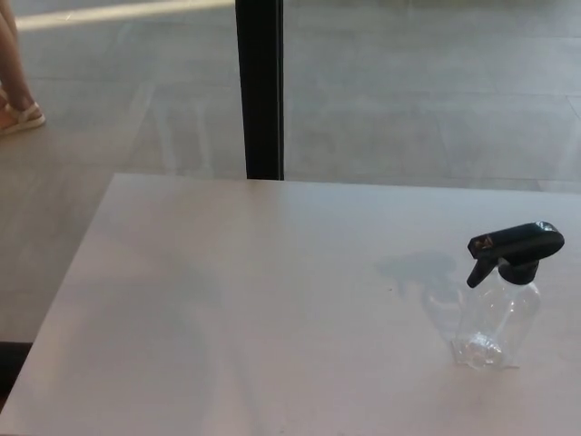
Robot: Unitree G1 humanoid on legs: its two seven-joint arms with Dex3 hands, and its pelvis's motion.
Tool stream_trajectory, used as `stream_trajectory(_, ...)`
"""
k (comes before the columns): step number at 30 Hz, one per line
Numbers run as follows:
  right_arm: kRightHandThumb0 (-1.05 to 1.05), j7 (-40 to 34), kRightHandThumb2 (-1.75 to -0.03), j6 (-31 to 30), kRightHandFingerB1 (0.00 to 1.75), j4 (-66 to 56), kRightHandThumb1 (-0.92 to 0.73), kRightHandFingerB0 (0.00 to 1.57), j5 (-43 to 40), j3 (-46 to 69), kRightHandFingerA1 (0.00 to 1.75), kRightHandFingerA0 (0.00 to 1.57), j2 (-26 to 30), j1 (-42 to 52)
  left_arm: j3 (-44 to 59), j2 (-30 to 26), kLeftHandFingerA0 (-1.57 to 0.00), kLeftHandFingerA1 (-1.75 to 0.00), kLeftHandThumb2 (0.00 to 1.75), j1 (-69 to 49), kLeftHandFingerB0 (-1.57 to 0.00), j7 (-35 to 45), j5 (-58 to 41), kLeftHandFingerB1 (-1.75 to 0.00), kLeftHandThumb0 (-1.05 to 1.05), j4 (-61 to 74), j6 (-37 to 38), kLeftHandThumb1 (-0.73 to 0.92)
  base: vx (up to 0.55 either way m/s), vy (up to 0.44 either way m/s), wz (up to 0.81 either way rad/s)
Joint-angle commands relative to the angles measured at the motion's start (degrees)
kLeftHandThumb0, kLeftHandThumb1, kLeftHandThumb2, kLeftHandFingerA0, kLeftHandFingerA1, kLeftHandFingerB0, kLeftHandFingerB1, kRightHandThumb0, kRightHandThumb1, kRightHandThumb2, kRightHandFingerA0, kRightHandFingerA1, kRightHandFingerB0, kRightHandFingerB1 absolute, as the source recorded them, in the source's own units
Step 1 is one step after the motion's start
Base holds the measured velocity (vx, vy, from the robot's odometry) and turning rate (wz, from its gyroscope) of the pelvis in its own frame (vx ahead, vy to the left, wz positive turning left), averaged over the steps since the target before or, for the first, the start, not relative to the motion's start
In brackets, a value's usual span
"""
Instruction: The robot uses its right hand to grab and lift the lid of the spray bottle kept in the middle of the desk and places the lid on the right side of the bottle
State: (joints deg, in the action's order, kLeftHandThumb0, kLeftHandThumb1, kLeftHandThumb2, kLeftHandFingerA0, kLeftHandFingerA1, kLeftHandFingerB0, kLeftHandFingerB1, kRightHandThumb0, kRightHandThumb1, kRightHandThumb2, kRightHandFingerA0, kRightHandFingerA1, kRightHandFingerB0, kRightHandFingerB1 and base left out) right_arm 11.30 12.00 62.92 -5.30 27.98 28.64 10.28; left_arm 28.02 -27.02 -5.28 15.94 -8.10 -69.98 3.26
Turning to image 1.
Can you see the black trigger spray lid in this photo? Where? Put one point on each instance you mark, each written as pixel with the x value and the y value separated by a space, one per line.
pixel 522 240

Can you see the clear plastic spray bottle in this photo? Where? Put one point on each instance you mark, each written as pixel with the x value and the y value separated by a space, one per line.
pixel 495 318

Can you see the white sandal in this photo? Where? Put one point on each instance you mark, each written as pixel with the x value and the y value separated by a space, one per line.
pixel 28 119

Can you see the person's bare leg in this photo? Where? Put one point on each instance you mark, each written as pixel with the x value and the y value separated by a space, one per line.
pixel 16 68

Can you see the black window frame post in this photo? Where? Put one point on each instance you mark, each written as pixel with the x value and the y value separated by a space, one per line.
pixel 261 91

